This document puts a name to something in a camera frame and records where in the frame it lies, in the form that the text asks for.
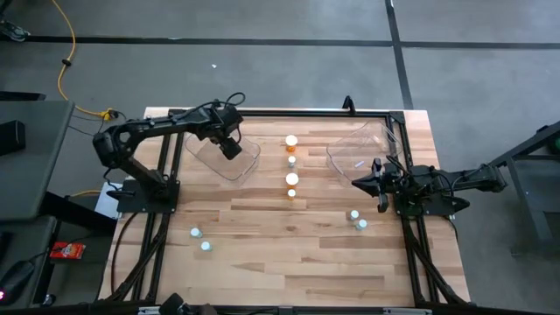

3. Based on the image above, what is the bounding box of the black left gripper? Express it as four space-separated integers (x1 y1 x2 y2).
199 103 245 161

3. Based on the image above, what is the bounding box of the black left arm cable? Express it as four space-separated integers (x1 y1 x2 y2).
172 91 247 145

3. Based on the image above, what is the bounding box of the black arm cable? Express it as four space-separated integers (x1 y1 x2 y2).
172 91 247 145
383 153 491 196

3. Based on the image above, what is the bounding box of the dark shoe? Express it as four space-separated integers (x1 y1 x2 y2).
0 19 31 43

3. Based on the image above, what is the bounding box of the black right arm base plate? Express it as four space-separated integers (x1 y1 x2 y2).
395 194 472 218

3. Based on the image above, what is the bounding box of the black computer mouse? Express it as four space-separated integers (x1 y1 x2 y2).
0 260 36 303

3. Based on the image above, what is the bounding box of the dark grey desk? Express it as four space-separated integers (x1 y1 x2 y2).
0 216 58 307

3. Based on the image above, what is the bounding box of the red printed box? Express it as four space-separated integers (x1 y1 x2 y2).
49 241 87 261

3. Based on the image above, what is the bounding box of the black aluminium table frame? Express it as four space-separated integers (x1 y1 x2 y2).
98 107 472 307

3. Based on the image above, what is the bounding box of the black speaker box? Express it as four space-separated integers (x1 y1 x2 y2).
0 120 26 157

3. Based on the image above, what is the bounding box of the clear plastic bin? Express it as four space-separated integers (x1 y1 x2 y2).
183 130 263 183
325 121 403 188

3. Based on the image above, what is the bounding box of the black metal stand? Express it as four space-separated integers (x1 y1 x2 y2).
489 121 560 255

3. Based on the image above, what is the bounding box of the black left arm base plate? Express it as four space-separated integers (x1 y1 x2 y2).
116 178 180 214

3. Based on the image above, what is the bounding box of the white paper sheet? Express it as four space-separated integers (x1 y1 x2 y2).
94 181 126 220

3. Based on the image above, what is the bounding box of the black floor cable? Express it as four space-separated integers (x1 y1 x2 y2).
109 212 141 294

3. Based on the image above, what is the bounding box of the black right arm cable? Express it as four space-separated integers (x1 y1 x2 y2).
383 153 491 196

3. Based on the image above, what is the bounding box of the black rounded object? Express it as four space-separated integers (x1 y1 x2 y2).
157 292 220 315

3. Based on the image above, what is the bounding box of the yellow power cable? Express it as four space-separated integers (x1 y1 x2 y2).
51 0 120 122

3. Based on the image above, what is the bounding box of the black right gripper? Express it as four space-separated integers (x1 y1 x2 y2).
352 157 402 214

